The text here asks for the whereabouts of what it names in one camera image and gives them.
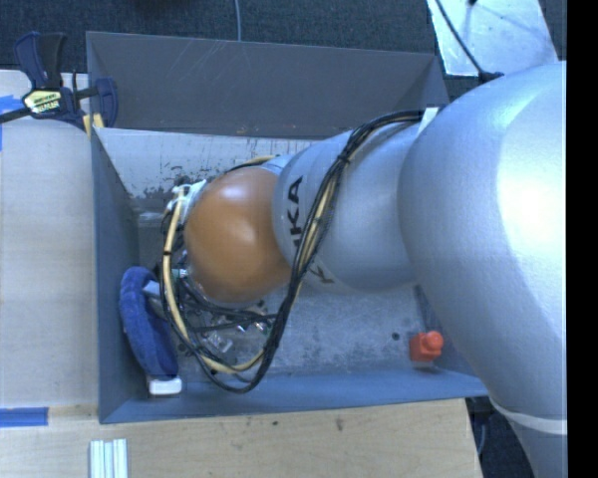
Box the blue cloth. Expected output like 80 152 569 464
119 265 180 380

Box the red toy block with knob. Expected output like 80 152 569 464
409 330 446 366

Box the grey metal bin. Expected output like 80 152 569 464
85 30 490 425

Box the clear glass thing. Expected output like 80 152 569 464
197 314 272 358

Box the small white block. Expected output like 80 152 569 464
148 375 183 396

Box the pale wood flat board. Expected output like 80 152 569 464
0 116 101 409

